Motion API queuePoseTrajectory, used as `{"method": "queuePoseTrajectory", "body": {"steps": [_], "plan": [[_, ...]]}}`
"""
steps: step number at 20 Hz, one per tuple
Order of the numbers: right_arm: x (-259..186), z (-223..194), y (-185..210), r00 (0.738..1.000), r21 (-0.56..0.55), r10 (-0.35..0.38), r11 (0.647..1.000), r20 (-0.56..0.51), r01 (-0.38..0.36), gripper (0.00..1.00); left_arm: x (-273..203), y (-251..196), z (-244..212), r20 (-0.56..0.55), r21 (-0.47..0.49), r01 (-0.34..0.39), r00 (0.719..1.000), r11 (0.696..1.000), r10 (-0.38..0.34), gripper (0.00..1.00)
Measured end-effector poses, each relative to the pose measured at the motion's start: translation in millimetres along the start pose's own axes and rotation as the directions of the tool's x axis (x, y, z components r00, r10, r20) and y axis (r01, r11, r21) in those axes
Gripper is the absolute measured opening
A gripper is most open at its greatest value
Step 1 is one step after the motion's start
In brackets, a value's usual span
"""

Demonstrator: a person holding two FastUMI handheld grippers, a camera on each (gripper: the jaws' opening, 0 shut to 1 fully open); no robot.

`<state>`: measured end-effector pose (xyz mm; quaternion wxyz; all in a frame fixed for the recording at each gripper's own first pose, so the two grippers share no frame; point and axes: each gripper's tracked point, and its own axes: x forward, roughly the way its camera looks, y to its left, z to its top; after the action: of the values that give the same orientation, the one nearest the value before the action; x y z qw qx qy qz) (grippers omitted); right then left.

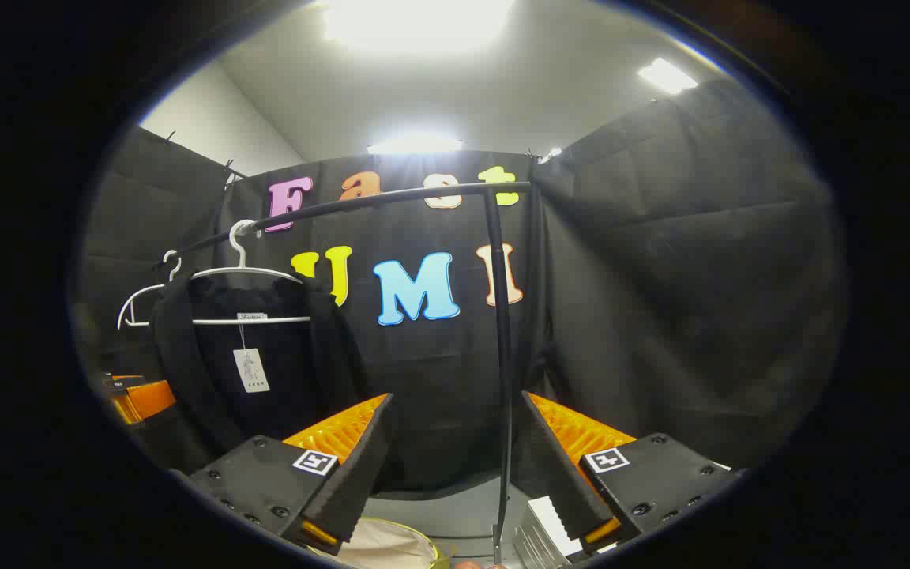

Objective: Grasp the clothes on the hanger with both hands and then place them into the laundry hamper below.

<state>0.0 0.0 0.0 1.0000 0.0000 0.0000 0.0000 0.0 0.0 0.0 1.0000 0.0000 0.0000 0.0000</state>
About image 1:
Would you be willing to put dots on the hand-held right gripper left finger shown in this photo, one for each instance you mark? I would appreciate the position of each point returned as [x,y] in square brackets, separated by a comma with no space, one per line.
[360,474]

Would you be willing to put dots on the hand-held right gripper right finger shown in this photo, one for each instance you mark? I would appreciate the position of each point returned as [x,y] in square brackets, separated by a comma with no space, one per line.
[554,474]

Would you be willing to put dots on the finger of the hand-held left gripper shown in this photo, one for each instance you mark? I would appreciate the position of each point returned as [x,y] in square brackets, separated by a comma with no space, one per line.
[147,399]

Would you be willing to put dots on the black knit garment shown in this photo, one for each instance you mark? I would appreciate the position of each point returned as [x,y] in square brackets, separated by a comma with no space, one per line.
[210,371]

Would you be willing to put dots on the yellow-rimmed laundry hamper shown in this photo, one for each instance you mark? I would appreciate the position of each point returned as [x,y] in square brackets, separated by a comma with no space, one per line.
[384,549]

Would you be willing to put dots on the white plastic clothes hanger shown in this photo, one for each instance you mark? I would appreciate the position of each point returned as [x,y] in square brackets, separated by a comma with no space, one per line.
[139,323]
[281,320]

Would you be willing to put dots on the black metal clothes rack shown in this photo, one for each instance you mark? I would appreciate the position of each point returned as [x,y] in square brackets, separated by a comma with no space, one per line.
[502,356]

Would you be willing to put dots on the white box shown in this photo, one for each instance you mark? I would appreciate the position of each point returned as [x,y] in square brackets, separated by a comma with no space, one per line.
[554,518]

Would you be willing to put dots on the black backdrop cloth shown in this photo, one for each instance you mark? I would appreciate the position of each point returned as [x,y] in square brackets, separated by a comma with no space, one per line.
[660,276]

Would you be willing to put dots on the ceiling light panel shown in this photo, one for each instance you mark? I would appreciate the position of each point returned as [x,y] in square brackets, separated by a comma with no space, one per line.
[415,24]
[415,145]
[667,76]
[550,154]

